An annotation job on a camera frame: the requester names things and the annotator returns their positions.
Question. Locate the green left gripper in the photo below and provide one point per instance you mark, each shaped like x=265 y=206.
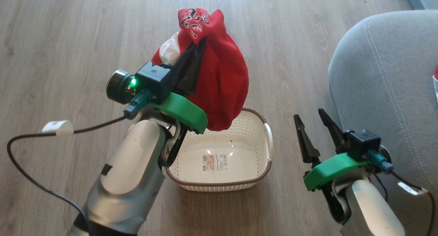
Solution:
x=183 y=111

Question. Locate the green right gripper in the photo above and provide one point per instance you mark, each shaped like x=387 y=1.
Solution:
x=330 y=169

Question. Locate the red white sports jersey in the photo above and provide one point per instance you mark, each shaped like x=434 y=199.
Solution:
x=222 y=75

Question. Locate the white and red garment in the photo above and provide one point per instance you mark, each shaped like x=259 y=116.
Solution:
x=436 y=83

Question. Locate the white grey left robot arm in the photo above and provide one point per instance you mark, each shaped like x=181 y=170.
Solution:
x=133 y=174

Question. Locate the grey fabric sofa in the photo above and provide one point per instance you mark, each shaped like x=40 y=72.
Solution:
x=386 y=75

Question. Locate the paper label sticker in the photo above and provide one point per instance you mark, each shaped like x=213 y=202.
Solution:
x=214 y=162

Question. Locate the cream plastic laundry basket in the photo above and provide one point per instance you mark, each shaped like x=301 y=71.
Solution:
x=219 y=182

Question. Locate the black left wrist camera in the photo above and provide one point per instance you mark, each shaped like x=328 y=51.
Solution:
x=152 y=80

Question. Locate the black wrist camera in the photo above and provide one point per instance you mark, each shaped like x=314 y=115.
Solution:
x=152 y=80
x=362 y=142

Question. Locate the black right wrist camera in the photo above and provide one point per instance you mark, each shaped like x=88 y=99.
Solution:
x=362 y=142

